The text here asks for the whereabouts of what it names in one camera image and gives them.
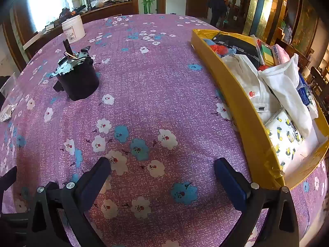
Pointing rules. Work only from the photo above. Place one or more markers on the black packet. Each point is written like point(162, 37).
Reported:
point(239, 46)

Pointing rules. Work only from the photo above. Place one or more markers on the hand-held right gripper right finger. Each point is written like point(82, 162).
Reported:
point(228, 182)

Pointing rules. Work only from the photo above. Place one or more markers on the pink tissue pack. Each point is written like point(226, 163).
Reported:
point(281, 54)

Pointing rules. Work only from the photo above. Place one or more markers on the crumpled foil wrapper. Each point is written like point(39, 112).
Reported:
point(6, 113)

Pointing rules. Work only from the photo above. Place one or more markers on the yellow snack packet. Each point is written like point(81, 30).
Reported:
point(267, 54)

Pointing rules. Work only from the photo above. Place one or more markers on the gold framed painting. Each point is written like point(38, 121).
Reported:
point(305, 28)

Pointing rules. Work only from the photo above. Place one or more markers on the purple floral tablecloth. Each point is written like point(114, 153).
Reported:
point(154, 82)

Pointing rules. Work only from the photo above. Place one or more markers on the dark wooden chair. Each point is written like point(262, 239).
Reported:
point(318, 82)

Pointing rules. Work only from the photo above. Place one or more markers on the clear plastic cup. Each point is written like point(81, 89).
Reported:
point(10, 87)

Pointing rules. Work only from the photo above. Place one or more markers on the wooden counter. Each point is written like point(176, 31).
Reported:
point(108, 12)

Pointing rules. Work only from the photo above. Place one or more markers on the yellow cardboard box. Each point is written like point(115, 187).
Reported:
point(239, 100)

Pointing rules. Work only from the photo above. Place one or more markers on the etched glass partition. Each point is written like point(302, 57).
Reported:
point(43, 5)

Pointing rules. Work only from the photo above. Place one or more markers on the red plastic bag in tray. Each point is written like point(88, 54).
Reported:
point(217, 49)

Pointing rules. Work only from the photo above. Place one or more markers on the gold pillar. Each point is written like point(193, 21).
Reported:
point(267, 10)

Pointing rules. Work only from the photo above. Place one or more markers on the blue tissue pack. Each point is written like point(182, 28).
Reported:
point(304, 92)

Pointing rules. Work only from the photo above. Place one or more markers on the black electric motor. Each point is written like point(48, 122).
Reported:
point(77, 82)

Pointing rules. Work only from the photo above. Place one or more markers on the white plastic jar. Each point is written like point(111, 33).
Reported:
point(73, 29)

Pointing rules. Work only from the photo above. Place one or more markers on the lemon print tissue pack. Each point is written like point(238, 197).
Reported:
point(282, 133)

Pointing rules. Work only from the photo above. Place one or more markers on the wooden staircase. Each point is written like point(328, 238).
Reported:
point(239, 5)

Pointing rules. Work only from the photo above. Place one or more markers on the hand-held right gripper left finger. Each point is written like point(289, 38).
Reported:
point(93, 182)

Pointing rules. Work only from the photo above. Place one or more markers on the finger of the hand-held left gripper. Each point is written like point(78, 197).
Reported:
point(7, 178)

